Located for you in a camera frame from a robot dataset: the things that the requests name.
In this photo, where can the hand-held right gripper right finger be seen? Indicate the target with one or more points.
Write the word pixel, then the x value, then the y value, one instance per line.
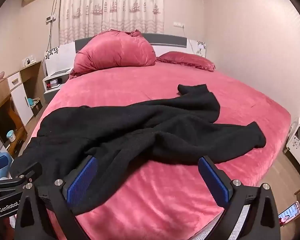
pixel 212 180

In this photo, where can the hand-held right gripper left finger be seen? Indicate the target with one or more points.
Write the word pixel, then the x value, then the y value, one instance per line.
pixel 82 180

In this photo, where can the black fleece garment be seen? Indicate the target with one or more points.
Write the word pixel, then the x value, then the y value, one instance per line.
pixel 140 130

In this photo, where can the cup with teal lid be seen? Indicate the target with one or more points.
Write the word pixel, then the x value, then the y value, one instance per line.
pixel 11 136

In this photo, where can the bed with pink sheet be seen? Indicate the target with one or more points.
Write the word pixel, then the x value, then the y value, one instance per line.
pixel 170 195

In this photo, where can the wooden cabinet with white door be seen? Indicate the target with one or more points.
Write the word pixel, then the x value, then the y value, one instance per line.
pixel 21 102

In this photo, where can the teal bowl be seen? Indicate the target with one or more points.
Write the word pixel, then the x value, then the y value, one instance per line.
pixel 32 102

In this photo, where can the white and grey nightstand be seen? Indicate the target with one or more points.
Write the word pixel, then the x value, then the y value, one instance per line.
pixel 52 93

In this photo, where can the smartphone with lit screen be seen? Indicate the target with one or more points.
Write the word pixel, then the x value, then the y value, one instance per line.
pixel 290 213

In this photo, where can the white floral nightstand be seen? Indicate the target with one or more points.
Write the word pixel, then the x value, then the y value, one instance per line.
pixel 298 140

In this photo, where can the flat pink pillow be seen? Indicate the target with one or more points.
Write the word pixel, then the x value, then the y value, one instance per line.
pixel 187 60

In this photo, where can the large puffy pink pillow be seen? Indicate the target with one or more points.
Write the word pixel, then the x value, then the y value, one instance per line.
pixel 115 52

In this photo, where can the white ship print curtain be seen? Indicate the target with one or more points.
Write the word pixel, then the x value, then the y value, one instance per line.
pixel 102 7

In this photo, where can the white wall socket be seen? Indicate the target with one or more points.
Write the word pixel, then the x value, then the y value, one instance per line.
pixel 179 24
pixel 50 18

